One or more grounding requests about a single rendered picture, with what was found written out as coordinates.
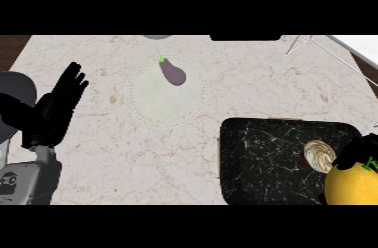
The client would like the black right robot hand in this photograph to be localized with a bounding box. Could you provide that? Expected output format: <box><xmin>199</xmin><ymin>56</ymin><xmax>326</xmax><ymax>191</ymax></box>
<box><xmin>331</xmin><ymin>132</ymin><xmax>378</xmax><ymax>170</ymax></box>

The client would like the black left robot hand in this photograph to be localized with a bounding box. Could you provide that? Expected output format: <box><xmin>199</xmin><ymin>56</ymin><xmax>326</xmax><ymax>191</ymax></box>
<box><xmin>0</xmin><ymin>61</ymin><xmax>92</xmax><ymax>150</ymax></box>

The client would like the yellow lemon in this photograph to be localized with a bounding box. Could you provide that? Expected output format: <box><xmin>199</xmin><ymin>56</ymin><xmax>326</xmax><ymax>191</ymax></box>
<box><xmin>323</xmin><ymin>157</ymin><xmax>378</xmax><ymax>206</ymax></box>

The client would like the black marble tray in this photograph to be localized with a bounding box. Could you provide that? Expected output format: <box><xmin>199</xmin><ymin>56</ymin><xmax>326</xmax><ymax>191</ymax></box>
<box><xmin>217</xmin><ymin>116</ymin><xmax>363</xmax><ymax>206</ymax></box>

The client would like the cream swirl cupcake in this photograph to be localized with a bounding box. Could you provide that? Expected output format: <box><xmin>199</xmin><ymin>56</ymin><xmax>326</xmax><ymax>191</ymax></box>
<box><xmin>301</xmin><ymin>139</ymin><xmax>340</xmax><ymax>175</ymax></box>

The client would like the round pale placemat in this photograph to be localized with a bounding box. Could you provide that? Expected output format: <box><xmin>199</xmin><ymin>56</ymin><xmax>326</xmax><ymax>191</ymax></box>
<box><xmin>126</xmin><ymin>56</ymin><xmax>208</xmax><ymax>130</ymax></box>

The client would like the purple eggplant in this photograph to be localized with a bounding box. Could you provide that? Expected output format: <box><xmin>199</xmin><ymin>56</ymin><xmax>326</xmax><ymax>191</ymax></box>
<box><xmin>157</xmin><ymin>54</ymin><xmax>188</xmax><ymax>87</ymax></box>

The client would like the grey round object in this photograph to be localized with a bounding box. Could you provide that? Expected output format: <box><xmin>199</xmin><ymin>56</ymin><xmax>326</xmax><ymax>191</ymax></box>
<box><xmin>142</xmin><ymin>34</ymin><xmax>174</xmax><ymax>41</ymax></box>

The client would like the black appliance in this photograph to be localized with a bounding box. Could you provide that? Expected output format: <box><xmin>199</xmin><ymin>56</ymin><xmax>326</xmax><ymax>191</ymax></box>
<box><xmin>210</xmin><ymin>34</ymin><xmax>284</xmax><ymax>42</ymax></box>

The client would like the silver wire tiered shelf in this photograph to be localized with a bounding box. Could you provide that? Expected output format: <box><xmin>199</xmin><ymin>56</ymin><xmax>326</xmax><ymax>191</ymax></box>
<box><xmin>284</xmin><ymin>34</ymin><xmax>378</xmax><ymax>80</ymax></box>

